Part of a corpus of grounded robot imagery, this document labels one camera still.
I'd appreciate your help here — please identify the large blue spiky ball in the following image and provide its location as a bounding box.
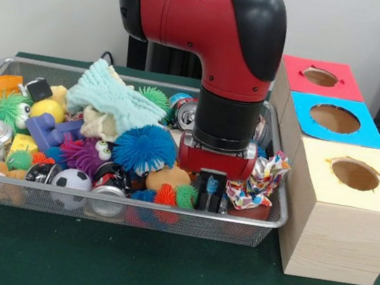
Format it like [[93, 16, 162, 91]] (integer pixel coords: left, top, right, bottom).
[[110, 120, 182, 180]]

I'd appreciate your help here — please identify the brown toy football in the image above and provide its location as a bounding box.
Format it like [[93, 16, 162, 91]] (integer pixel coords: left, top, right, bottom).
[[229, 199, 272, 223]]

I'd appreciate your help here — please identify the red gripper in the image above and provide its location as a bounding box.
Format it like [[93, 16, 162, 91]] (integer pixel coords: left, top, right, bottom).
[[170, 129, 260, 218]]

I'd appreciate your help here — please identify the light blue knitted cloth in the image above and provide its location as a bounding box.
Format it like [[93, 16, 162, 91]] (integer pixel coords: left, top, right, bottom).
[[62, 54, 173, 136]]

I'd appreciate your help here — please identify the black and white soccer ball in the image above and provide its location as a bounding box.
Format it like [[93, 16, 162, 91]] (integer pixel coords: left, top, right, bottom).
[[47, 165, 96, 213]]

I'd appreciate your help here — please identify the red soda can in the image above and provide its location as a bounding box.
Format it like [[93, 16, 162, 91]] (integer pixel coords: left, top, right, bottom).
[[165, 92, 201, 133]]

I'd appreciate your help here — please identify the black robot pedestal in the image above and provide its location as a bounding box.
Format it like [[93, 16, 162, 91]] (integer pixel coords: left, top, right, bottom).
[[124, 34, 208, 81]]

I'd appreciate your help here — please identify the crushed clear plastic bottle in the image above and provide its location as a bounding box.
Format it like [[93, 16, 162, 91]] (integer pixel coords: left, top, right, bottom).
[[201, 174, 234, 216]]

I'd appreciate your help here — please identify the purple plastic block toy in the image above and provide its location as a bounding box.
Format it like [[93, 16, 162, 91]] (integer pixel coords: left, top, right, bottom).
[[21, 109, 90, 159]]

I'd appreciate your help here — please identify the shallow clear mesh bin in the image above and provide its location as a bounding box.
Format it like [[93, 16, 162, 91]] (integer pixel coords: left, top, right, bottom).
[[0, 54, 305, 251]]

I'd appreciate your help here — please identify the dark green table cloth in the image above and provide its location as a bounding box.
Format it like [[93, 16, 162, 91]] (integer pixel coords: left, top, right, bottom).
[[0, 48, 380, 285]]

